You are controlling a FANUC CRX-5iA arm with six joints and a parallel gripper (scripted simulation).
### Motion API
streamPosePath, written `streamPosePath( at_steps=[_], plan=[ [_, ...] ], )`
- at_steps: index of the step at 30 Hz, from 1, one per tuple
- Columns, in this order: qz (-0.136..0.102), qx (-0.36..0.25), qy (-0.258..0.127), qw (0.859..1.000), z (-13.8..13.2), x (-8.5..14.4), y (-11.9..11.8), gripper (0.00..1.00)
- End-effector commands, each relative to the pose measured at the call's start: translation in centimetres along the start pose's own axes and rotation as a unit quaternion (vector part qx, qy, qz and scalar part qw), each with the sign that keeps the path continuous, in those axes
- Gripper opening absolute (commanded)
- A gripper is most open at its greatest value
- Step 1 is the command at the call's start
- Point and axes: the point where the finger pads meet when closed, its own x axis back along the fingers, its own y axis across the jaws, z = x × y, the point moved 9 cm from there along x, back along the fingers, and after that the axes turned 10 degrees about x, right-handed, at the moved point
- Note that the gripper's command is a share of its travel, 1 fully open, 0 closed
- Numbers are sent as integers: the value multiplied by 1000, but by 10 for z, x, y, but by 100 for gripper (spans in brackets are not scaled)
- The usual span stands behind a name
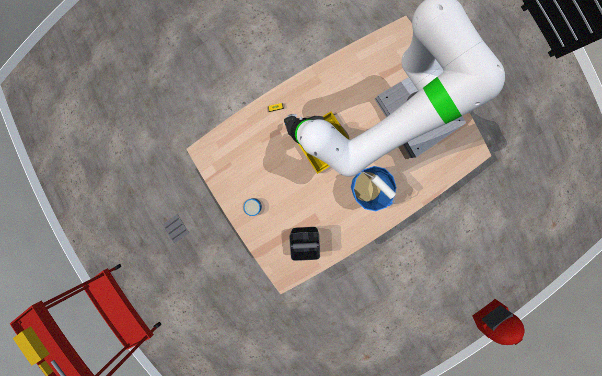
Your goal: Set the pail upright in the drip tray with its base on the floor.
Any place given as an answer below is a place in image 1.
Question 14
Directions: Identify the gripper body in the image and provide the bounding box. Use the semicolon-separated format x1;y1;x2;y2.
284;116;324;144

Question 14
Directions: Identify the yellow pocket level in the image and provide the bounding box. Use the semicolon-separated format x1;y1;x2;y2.
268;103;284;112

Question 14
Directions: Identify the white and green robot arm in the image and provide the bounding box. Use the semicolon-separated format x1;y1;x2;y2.
295;0;505;177

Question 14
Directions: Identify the yellow rectangular tray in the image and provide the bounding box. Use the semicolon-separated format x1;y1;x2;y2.
299;112;349;174

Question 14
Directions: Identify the blue and grey round tin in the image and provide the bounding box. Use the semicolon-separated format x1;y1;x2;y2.
244;198;262;216

